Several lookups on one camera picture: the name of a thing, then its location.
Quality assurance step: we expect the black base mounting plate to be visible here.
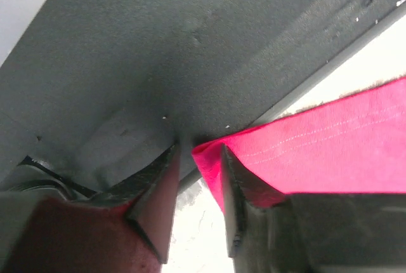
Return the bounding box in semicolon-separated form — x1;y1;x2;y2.
1;0;405;190

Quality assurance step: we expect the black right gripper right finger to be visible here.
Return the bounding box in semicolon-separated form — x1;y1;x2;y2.
221;146;405;272

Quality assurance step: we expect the red t shirt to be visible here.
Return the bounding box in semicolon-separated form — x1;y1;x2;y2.
192;78;405;205

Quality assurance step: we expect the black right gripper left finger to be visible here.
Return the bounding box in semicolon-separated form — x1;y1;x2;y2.
1;145;180;272

